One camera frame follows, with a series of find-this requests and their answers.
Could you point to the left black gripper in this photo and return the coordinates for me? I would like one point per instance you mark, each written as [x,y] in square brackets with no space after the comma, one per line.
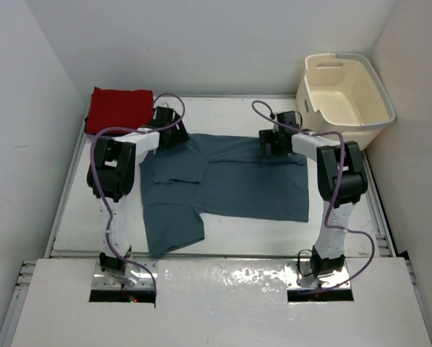
[180,136]

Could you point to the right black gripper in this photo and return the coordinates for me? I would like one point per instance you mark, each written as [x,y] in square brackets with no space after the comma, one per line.
[268,136]

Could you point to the teal shirt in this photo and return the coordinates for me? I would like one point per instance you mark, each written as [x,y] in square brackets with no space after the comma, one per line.
[219,175]

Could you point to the red garment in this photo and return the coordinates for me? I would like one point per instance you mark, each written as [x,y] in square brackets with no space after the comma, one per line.
[118,108]

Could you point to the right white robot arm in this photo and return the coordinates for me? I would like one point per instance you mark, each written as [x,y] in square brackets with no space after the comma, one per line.
[341,181]

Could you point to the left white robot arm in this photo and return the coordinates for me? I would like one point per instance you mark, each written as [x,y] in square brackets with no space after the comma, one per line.
[115,154]

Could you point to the beige laundry basket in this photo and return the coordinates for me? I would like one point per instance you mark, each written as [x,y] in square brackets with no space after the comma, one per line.
[342,92]

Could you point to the white front cover board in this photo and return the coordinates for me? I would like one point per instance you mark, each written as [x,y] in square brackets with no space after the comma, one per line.
[219,303]

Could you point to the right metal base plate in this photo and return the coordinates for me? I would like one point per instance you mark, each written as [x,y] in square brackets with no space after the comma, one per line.
[299,277]

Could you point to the metal base plate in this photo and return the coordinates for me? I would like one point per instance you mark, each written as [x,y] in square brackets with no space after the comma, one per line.
[135,277]
[299,277]

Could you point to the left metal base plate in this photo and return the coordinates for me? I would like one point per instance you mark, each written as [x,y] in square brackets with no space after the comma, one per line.
[135,277]

